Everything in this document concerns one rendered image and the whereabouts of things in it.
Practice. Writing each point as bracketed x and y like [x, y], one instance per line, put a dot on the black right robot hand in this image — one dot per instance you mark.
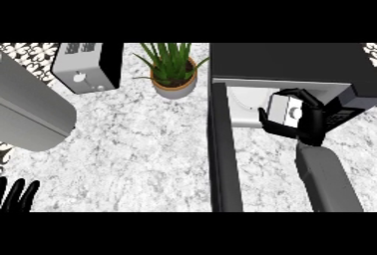
[314, 123]

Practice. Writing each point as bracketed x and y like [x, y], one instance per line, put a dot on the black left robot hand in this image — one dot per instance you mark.
[16, 197]

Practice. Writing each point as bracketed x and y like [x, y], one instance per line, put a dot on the white milk carton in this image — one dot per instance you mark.
[285, 111]

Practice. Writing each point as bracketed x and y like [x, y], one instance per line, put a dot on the black microwave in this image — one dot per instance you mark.
[290, 71]

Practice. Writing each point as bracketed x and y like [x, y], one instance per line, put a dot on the dark grey microwave door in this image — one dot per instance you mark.
[223, 149]

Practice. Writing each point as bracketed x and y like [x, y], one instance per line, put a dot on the potted green plant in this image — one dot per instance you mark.
[172, 71]

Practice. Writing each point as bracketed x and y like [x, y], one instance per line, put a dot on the silver and black toaster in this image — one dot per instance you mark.
[87, 68]

